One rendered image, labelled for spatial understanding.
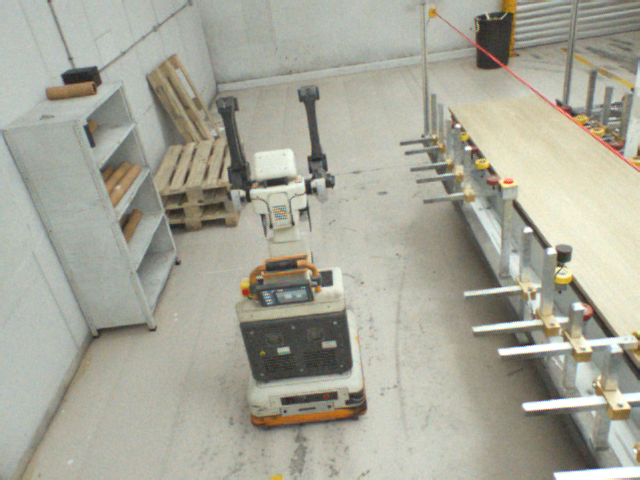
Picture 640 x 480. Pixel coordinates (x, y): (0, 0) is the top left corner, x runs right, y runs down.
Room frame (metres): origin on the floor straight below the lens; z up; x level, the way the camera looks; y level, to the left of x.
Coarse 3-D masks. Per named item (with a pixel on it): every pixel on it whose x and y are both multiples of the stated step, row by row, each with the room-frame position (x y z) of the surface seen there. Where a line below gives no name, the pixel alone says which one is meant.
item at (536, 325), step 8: (536, 320) 1.71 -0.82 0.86; (560, 320) 1.69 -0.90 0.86; (480, 328) 1.71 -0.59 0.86; (488, 328) 1.71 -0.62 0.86; (496, 328) 1.70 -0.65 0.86; (504, 328) 1.69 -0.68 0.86; (512, 328) 1.69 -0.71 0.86; (520, 328) 1.69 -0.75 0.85; (528, 328) 1.69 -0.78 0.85; (536, 328) 1.68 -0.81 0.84
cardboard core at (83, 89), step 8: (48, 88) 3.75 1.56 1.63; (56, 88) 3.73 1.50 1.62; (64, 88) 3.72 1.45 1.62; (72, 88) 3.72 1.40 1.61; (80, 88) 3.71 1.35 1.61; (88, 88) 3.71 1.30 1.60; (96, 88) 3.77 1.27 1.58; (48, 96) 3.72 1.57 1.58; (56, 96) 3.72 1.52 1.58; (64, 96) 3.72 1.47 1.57; (72, 96) 3.72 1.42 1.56; (80, 96) 3.73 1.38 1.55
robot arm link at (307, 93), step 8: (304, 88) 2.85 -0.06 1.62; (312, 88) 2.83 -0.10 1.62; (304, 96) 2.78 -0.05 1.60; (312, 96) 2.78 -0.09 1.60; (304, 104) 2.78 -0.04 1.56; (312, 104) 2.77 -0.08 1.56; (312, 112) 2.77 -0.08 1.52; (312, 120) 2.76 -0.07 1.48; (312, 128) 2.75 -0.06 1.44; (312, 136) 2.75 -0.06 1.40; (312, 144) 2.74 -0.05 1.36; (312, 152) 2.74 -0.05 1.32; (320, 152) 2.73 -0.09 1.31
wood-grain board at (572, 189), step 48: (528, 96) 4.26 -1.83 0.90; (480, 144) 3.47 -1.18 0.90; (528, 144) 3.34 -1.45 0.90; (576, 144) 3.22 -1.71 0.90; (528, 192) 2.70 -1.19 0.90; (576, 192) 2.62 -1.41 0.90; (624, 192) 2.54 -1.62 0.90; (576, 240) 2.17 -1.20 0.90; (624, 240) 2.11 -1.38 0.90; (624, 288) 1.78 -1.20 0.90
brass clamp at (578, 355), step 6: (564, 330) 1.52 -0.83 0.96; (564, 336) 1.50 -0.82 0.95; (582, 336) 1.47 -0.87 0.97; (564, 342) 1.50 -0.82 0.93; (570, 342) 1.45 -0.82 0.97; (576, 342) 1.45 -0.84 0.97; (582, 342) 1.44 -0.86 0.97; (576, 348) 1.42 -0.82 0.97; (588, 348) 1.41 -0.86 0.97; (576, 354) 1.40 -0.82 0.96; (582, 354) 1.40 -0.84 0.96; (588, 354) 1.40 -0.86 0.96; (576, 360) 1.40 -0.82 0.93; (582, 360) 1.40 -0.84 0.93; (588, 360) 1.40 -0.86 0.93
